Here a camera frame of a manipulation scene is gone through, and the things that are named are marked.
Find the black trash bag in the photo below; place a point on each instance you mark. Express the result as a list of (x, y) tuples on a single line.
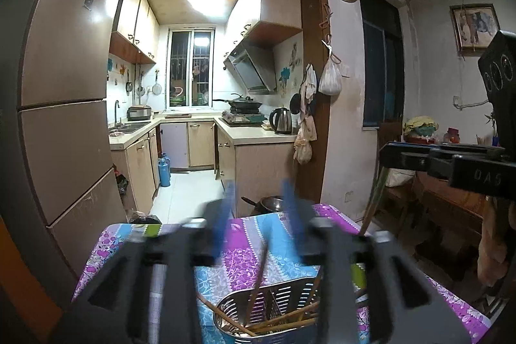
[(145, 219)]

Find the dark wooden side table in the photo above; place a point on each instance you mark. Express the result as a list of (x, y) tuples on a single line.
[(447, 207)]

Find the steel electric kettle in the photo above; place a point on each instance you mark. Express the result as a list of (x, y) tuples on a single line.
[(281, 121)]

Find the pot of yellow flowers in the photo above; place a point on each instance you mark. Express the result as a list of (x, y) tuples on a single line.
[(421, 130)]

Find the hanging white plastic bag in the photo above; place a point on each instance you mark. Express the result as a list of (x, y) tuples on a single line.
[(329, 78)]

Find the hanging cloth bags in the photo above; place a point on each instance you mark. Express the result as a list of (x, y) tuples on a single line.
[(305, 126)]

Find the steel frying pan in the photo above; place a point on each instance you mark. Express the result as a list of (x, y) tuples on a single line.
[(270, 203)]

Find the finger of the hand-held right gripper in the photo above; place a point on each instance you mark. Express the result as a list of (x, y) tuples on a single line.
[(403, 156)]

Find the black wok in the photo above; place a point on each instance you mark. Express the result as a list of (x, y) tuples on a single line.
[(242, 103)]

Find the perforated metal utensil holder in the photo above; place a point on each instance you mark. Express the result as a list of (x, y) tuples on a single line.
[(278, 295)]

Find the steel range hood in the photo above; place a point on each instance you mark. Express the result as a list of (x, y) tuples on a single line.
[(250, 70)]

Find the gas stove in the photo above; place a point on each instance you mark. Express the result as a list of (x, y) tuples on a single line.
[(242, 119)]

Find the blue water bottle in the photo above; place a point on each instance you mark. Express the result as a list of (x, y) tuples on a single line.
[(164, 170)]

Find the barred kitchen window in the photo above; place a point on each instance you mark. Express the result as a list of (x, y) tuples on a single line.
[(189, 70)]

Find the tall brown refrigerator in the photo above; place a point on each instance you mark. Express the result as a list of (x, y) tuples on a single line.
[(64, 45)]

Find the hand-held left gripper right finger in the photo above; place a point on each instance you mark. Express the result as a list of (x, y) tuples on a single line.
[(292, 211)]

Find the framed elephant picture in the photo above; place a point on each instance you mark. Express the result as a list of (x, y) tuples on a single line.
[(475, 25)]

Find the set of wooden chopsticks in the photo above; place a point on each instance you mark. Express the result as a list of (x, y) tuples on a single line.
[(282, 324)]

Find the floral striped tablecloth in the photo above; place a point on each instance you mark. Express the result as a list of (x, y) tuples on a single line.
[(242, 247)]

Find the dark wooden chair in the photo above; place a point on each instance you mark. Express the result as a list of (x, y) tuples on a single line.
[(389, 182)]

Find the beige cabinet above hood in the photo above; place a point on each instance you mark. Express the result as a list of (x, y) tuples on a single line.
[(266, 13)]

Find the person's right hand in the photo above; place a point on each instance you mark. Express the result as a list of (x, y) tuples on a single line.
[(492, 243)]

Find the beige kitchen base cabinets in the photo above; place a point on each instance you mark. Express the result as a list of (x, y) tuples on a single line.
[(258, 170)]

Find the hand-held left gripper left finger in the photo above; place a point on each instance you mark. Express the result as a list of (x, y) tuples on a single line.
[(223, 215)]

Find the beige wall cabinets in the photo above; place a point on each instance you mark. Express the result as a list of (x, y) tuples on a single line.
[(133, 21)]

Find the dark room window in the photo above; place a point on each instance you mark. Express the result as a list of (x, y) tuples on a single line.
[(381, 62)]

